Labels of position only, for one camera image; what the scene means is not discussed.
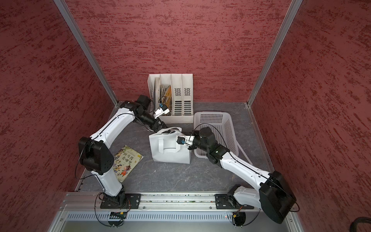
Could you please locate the yellow story book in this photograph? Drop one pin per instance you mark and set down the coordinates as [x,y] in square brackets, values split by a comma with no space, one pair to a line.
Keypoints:
[166,96]

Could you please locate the black mounting plate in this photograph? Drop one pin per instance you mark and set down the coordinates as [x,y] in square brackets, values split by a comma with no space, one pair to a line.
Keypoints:
[227,201]
[127,201]

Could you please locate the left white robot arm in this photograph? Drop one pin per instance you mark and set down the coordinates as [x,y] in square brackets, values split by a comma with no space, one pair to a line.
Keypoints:
[94,151]

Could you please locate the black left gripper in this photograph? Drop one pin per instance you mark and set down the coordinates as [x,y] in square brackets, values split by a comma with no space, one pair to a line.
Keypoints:
[159,126]

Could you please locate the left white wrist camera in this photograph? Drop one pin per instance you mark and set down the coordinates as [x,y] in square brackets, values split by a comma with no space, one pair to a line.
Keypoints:
[162,110]

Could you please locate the aluminium corner post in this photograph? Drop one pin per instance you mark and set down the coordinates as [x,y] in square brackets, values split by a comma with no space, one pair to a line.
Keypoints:
[67,16]
[284,28]

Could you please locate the right aluminium corner post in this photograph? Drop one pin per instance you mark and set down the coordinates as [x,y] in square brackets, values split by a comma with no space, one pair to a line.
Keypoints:
[284,28]

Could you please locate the white plastic file organizer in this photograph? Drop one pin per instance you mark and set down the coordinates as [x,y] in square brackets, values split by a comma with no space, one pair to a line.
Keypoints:
[182,96]

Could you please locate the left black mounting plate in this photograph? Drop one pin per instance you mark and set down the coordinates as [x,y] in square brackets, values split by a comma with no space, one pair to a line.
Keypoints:
[127,201]

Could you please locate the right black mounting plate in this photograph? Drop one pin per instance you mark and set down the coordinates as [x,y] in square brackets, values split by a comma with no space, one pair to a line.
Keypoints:
[227,201]

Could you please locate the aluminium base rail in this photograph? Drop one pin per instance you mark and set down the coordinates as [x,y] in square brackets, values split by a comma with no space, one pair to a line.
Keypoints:
[164,212]

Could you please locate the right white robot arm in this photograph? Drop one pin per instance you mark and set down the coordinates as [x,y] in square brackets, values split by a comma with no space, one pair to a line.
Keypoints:
[274,195]

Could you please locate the white perforated plastic basket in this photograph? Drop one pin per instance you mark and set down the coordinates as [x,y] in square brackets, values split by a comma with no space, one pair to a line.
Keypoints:
[221,125]

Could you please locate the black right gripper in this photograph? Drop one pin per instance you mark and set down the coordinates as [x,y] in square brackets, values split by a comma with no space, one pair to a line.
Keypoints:
[192,147]

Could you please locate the white insulated delivery bag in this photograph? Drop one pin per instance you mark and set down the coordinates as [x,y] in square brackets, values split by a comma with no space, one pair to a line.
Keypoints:
[164,146]

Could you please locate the left aluminium corner post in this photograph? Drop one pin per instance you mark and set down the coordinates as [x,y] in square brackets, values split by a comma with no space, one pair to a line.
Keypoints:
[67,16]

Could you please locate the colourful children's picture book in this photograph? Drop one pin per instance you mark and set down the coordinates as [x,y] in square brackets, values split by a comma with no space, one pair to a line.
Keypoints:
[125,161]

